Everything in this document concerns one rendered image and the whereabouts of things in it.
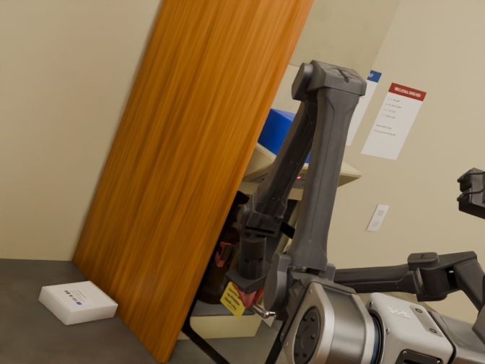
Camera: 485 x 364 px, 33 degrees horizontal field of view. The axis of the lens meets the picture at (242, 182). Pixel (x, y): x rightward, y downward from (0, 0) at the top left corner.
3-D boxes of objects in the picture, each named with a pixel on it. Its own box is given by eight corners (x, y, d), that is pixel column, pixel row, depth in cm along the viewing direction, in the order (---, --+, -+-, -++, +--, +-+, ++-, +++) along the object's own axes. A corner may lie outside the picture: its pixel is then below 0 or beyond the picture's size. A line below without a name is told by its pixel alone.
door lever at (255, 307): (251, 299, 190) (255, 289, 189) (279, 321, 184) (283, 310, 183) (236, 300, 186) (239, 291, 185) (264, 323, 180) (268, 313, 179)
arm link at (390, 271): (435, 262, 179) (445, 302, 183) (439, 249, 184) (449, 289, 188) (262, 273, 199) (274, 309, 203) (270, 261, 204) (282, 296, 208)
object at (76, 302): (37, 300, 203) (42, 286, 201) (85, 293, 215) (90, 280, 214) (66, 326, 196) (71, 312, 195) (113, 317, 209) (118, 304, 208)
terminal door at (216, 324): (179, 327, 206) (235, 187, 196) (258, 400, 188) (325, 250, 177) (177, 327, 206) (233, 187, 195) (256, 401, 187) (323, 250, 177)
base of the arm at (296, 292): (279, 346, 125) (309, 279, 122) (271, 320, 133) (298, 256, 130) (329, 359, 127) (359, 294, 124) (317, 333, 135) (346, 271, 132)
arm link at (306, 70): (305, 74, 141) (362, 88, 143) (303, 55, 145) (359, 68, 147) (234, 229, 170) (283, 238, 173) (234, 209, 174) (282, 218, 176)
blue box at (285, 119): (255, 141, 194) (270, 107, 192) (285, 146, 201) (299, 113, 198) (281, 159, 187) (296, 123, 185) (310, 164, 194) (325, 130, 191)
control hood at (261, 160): (230, 176, 195) (245, 139, 193) (320, 188, 217) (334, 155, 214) (258, 198, 187) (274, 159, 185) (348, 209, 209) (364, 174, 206)
